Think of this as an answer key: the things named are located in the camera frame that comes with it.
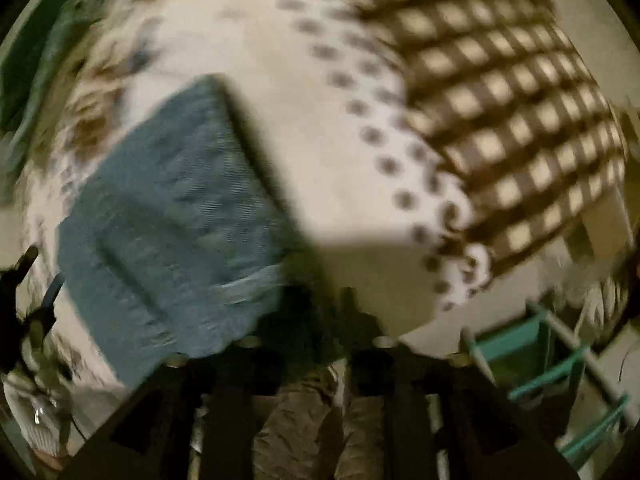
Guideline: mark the floral white bed blanket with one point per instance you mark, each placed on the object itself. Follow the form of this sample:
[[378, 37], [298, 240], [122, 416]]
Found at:
[[415, 149]]

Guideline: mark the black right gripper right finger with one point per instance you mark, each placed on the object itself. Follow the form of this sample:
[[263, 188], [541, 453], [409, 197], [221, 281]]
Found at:
[[409, 416]]

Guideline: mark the brown patterned trousers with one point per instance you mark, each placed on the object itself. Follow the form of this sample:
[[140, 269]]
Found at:
[[311, 430]]

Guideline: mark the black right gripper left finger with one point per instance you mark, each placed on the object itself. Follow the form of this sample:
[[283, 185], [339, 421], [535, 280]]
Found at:
[[150, 435]]

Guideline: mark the blue denim jeans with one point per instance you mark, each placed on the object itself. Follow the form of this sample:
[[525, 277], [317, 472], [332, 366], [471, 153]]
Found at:
[[173, 245]]

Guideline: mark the teal metal rack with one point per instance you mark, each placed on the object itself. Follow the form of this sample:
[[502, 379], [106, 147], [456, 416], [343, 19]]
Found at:
[[540, 364]]

